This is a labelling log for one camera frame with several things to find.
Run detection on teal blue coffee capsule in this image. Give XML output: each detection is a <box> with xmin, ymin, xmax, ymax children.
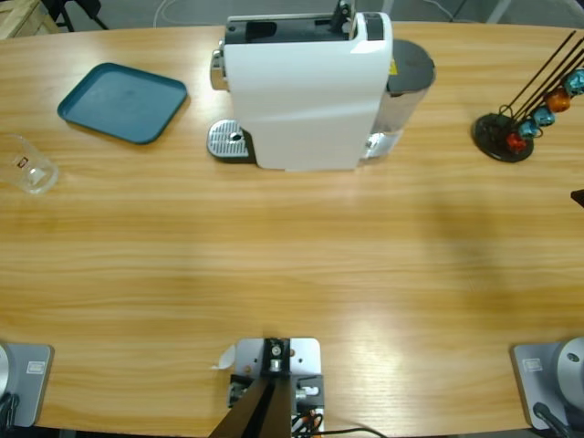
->
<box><xmin>517</xmin><ymin>120</ymin><xmax>542</xmax><ymax>141</ymax></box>
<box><xmin>561</xmin><ymin>68</ymin><xmax>584</xmax><ymax>97</ymax></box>
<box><xmin>531</xmin><ymin>105</ymin><xmax>557</xmax><ymax>128</ymax></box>

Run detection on clear glass cup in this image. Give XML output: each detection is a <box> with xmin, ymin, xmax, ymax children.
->
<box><xmin>0</xmin><ymin>133</ymin><xmax>59</xmax><ymax>196</ymax></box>

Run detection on robot arm grey base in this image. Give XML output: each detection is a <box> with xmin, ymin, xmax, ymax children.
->
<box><xmin>0</xmin><ymin>342</ymin><xmax>55</xmax><ymax>429</ymax></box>
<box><xmin>509</xmin><ymin>336</ymin><xmax>584</xmax><ymax>431</ymax></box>

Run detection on red coffee capsule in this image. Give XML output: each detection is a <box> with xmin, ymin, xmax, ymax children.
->
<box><xmin>505</xmin><ymin>131</ymin><xmax>528</xmax><ymax>154</ymax></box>

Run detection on orange coffee capsule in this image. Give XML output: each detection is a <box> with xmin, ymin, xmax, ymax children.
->
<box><xmin>546</xmin><ymin>88</ymin><xmax>572</xmax><ymax>114</ymax></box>

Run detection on white capsule coffee machine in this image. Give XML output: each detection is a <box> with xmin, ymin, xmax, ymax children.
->
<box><xmin>210</xmin><ymin>11</ymin><xmax>394</xmax><ymax>174</ymax></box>

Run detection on black capsule holder with rods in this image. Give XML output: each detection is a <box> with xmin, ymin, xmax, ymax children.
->
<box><xmin>472</xmin><ymin>29</ymin><xmax>584</xmax><ymax>164</ymax></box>

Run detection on clear water tank black lid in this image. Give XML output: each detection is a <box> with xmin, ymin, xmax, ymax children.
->
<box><xmin>364</xmin><ymin>38</ymin><xmax>437</xmax><ymax>161</ymax></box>

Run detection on silver grated drip tray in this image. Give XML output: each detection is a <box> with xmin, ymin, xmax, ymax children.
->
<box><xmin>207</xmin><ymin>118</ymin><xmax>256</xmax><ymax>164</ymax></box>

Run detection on white paper tag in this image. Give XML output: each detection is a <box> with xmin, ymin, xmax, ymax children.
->
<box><xmin>209</xmin><ymin>344</ymin><xmax>237</xmax><ymax>371</ymax></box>

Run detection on teal plastic tray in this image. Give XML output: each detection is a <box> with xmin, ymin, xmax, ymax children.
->
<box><xmin>57</xmin><ymin>62</ymin><xmax>190</xmax><ymax>146</ymax></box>

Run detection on black chair legs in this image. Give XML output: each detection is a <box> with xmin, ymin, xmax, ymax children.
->
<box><xmin>43</xmin><ymin>0</ymin><xmax>110</xmax><ymax>32</ymax></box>

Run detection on light wooden crate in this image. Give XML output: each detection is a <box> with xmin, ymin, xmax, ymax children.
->
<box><xmin>0</xmin><ymin>0</ymin><xmax>60</xmax><ymax>41</ymax></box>

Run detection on grey metal frame leg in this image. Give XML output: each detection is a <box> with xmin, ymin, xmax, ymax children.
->
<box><xmin>485</xmin><ymin>0</ymin><xmax>512</xmax><ymax>24</ymax></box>

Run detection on black arm base cable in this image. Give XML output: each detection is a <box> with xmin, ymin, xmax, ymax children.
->
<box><xmin>532</xmin><ymin>401</ymin><xmax>571</xmax><ymax>438</ymax></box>
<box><xmin>0</xmin><ymin>391</ymin><xmax>22</xmax><ymax>430</ymax></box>

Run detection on thin white floor cable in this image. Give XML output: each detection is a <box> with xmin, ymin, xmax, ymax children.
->
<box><xmin>428</xmin><ymin>0</ymin><xmax>457</xmax><ymax>22</ymax></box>

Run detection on black cable at mount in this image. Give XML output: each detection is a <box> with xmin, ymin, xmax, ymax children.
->
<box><xmin>318</xmin><ymin>425</ymin><xmax>389</xmax><ymax>438</ymax></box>

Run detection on orange wires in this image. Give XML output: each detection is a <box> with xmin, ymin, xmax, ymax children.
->
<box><xmin>291</xmin><ymin>408</ymin><xmax>323</xmax><ymax>433</ymax></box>

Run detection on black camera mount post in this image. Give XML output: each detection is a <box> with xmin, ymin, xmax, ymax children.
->
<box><xmin>209</xmin><ymin>337</ymin><xmax>293</xmax><ymax>438</ymax></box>

